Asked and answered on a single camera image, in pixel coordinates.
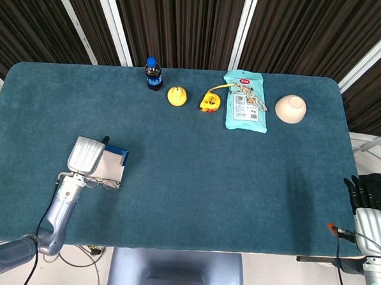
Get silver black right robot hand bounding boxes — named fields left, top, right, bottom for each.
left=339, top=174, right=381, bottom=259

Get cable with orange plug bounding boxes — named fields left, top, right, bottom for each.
left=324, top=222, right=381, bottom=285

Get white frame post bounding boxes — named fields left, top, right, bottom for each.
left=49, top=0, right=102, bottom=66
left=227, top=0, right=260, bottom=73
left=90, top=0, right=137, bottom=68
left=336, top=16, right=381, bottom=96

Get blue glasses case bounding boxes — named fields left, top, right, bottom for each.
left=89, top=143, right=130, bottom=186

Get cola bottle blue cap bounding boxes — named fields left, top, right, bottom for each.
left=143, top=57, right=165, bottom=92

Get teal table cloth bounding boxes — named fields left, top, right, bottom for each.
left=0, top=59, right=370, bottom=261

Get dark brown curtain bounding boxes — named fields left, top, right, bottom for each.
left=0, top=0, right=381, bottom=137

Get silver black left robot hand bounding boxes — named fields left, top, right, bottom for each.
left=66, top=134, right=111, bottom=177

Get light blue snack packet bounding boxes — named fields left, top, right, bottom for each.
left=220, top=69, right=271, bottom=134

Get beige floor cable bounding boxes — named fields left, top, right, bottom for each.
left=41, top=242, right=107, bottom=285

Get yellow tape measure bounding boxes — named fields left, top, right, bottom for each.
left=198, top=81, right=236, bottom=115

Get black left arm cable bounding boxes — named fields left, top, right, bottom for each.
left=21, top=175, right=60, bottom=285

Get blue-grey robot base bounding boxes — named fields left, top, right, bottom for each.
left=106, top=246, right=246, bottom=285

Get thin metal frame glasses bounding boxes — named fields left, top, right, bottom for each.
left=80, top=176, right=122, bottom=192

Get beige upturned bowl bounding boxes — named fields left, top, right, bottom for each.
left=274, top=93, right=308, bottom=125

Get white metal rack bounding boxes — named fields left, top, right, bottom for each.
left=347, top=128, right=381, bottom=166

